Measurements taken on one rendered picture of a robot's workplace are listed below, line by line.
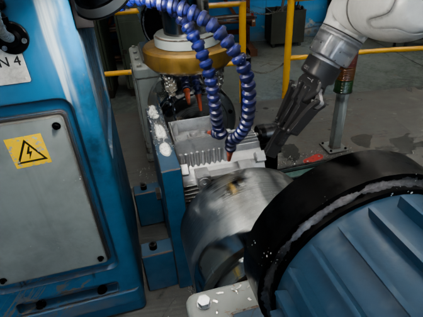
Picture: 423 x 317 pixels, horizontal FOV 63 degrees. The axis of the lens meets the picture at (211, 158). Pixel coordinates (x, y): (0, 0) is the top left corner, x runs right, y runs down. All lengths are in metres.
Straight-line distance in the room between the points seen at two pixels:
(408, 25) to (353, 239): 0.39
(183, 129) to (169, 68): 0.23
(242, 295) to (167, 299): 0.47
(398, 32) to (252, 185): 0.31
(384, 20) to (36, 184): 0.58
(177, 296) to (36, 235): 0.36
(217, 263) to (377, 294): 0.31
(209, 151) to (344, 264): 0.57
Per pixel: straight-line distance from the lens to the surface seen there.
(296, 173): 1.04
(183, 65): 0.64
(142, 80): 1.19
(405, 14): 0.56
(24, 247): 0.72
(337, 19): 0.74
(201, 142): 0.76
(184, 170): 0.76
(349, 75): 1.26
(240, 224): 0.52
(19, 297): 0.82
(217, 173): 0.77
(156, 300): 0.89
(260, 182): 0.58
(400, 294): 0.22
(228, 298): 0.43
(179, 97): 0.99
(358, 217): 0.26
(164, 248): 0.82
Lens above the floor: 1.51
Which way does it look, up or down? 33 degrees down
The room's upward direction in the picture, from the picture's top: 4 degrees counter-clockwise
